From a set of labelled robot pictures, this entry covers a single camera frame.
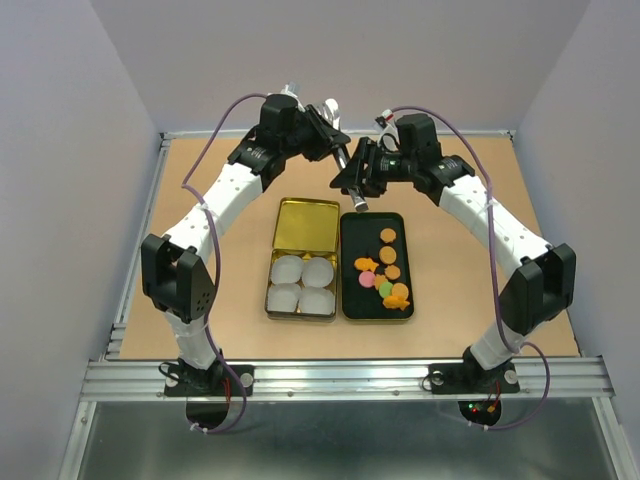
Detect white paper cup back right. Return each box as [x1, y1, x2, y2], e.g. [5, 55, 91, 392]
[301, 257, 334, 288]

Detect gold cookie tin base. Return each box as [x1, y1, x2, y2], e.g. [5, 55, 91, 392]
[264, 249, 339, 322]

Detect white paper cup back left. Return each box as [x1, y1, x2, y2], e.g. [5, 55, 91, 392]
[270, 255, 304, 285]

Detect white paper cup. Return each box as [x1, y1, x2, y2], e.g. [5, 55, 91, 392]
[267, 283, 301, 313]
[301, 257, 334, 288]
[298, 287, 335, 315]
[270, 255, 304, 285]

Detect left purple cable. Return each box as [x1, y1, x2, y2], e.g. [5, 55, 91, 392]
[181, 91, 271, 435]

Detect white paper cup front left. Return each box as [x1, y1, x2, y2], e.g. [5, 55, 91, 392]
[267, 283, 301, 313]

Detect green round cookie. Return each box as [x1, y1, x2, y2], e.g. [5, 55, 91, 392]
[378, 281, 394, 298]

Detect black tray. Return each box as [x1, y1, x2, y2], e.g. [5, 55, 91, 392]
[340, 212, 414, 322]

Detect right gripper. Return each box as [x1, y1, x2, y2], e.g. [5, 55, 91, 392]
[328, 137, 417, 198]

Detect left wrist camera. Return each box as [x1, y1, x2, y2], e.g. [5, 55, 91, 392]
[279, 81, 305, 112]

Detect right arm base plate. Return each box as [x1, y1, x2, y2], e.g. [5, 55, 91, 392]
[426, 362, 520, 395]

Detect white paper cup front right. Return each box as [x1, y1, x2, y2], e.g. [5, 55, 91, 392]
[298, 287, 335, 315]

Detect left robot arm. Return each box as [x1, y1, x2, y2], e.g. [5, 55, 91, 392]
[140, 90, 350, 394]

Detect pink round cookie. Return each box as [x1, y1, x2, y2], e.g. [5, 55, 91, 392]
[358, 271, 376, 288]

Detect orange star cookie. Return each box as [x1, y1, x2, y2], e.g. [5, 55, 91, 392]
[374, 274, 388, 290]

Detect gold tin lid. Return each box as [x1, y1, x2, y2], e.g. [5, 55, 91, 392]
[272, 197, 340, 253]

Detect aluminium front rail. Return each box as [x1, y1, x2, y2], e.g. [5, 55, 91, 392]
[80, 357, 615, 403]

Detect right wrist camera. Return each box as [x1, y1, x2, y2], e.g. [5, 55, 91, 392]
[374, 109, 399, 151]

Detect metal tongs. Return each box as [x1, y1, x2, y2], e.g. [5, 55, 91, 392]
[320, 98, 368, 213]

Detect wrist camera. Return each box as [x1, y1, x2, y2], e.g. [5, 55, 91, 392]
[374, 109, 399, 151]
[279, 81, 305, 112]

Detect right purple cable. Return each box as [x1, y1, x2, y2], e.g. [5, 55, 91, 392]
[392, 104, 551, 432]

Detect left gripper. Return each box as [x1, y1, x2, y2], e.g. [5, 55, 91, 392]
[281, 104, 351, 162]

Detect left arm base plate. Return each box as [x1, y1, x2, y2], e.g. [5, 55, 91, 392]
[158, 362, 254, 398]

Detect orange shell cookie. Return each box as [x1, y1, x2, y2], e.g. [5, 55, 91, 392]
[384, 265, 401, 280]
[380, 228, 397, 244]

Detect orange fish cookie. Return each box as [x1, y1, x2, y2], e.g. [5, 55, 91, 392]
[354, 257, 379, 272]
[383, 295, 410, 311]

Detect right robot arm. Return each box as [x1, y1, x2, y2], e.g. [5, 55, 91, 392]
[330, 106, 577, 390]

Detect purple cable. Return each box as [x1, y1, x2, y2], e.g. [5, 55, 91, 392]
[392, 104, 551, 432]
[181, 91, 271, 435]

